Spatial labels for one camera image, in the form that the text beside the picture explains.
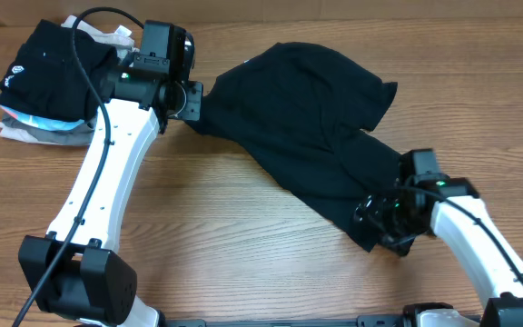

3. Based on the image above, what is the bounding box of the black t-shirt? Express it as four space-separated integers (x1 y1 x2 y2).
190 43 400 252

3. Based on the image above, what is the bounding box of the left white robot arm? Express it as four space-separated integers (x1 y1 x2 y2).
14 64 202 326

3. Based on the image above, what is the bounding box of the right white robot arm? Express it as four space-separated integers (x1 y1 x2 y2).
353 173 523 326

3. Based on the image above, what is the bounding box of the folded white garment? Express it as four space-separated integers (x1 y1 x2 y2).
1 22 136 122

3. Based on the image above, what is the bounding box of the folded grey garment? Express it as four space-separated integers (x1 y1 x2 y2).
0 114 96 146

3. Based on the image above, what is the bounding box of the folded black shirt with logo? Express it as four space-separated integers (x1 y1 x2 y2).
0 20 118 122

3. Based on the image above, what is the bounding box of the folded light blue garment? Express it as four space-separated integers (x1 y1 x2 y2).
0 105 85 132

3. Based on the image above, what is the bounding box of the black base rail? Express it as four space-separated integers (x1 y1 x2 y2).
158 314 404 327

